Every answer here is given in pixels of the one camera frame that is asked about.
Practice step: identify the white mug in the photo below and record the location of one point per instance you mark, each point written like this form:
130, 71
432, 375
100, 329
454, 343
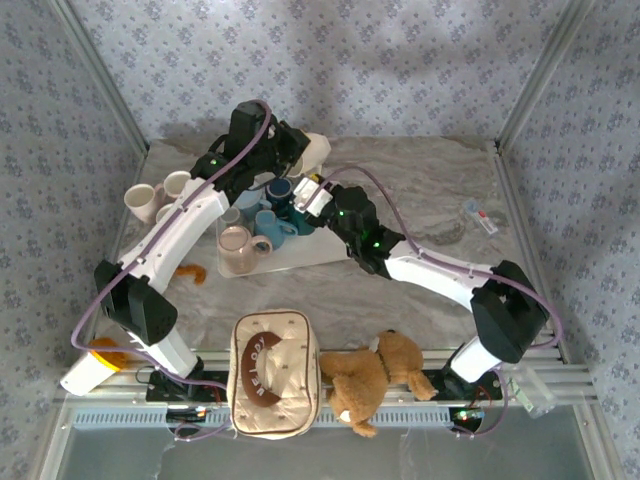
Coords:
315, 152

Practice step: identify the navy blue mug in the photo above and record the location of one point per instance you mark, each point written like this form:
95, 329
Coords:
279, 190

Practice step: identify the dark green mug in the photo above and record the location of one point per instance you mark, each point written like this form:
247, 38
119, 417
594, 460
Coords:
302, 225

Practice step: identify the large light blue mug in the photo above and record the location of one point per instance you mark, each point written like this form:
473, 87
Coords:
247, 202

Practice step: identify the teal blue textured mug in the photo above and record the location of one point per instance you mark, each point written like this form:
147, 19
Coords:
267, 227

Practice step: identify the grey mug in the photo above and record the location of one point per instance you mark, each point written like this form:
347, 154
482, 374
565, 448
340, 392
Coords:
231, 216

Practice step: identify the large beige pink mug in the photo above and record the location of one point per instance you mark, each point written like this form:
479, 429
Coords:
240, 247

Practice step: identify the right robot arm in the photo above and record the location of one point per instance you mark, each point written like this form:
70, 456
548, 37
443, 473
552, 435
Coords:
435, 275

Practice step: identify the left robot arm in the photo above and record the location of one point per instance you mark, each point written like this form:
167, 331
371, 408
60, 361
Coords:
165, 240

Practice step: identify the white plastic tray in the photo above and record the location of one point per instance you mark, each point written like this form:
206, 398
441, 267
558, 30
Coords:
320, 250

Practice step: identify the small pen-like object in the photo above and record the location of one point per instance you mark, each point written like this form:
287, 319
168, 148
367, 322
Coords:
481, 217

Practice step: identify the small brown plush toy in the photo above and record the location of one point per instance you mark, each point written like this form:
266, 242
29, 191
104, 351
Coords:
192, 272

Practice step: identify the brown teddy bear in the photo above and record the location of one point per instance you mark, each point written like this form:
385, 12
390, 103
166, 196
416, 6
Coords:
365, 380

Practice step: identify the beige quilted tissue box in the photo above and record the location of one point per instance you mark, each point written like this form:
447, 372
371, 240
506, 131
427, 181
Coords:
272, 375

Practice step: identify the clear plastic bag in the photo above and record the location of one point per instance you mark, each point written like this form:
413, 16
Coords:
530, 395

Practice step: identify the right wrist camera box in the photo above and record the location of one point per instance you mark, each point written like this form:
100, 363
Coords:
312, 197

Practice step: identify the aluminium frame post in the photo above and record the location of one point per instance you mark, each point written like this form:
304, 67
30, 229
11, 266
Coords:
102, 75
544, 75

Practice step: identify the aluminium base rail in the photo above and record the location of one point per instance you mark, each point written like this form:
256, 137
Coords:
215, 356

